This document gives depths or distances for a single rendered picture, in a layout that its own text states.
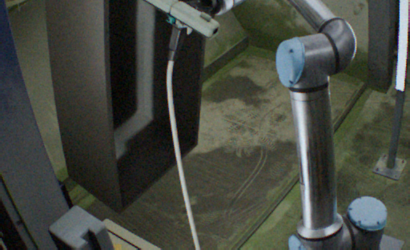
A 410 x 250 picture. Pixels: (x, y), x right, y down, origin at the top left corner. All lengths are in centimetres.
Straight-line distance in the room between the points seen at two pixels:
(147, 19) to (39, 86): 101
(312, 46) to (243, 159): 192
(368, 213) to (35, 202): 100
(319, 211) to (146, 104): 149
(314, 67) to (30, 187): 76
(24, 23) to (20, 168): 217
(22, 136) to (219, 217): 184
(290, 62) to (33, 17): 227
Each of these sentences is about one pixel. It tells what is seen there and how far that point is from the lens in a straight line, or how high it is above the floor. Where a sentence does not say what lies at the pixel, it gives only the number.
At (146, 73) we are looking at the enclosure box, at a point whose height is 80.
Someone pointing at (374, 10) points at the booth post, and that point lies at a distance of 356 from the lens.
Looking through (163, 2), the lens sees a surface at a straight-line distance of 154.
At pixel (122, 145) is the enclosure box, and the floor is 52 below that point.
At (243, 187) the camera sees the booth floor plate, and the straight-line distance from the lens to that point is 295.
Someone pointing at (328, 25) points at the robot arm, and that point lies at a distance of 138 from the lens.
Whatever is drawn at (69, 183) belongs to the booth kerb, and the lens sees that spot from 311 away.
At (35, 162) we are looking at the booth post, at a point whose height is 139.
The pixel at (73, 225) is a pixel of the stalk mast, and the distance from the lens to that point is 61.
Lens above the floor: 206
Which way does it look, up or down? 34 degrees down
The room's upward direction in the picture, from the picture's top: 7 degrees counter-clockwise
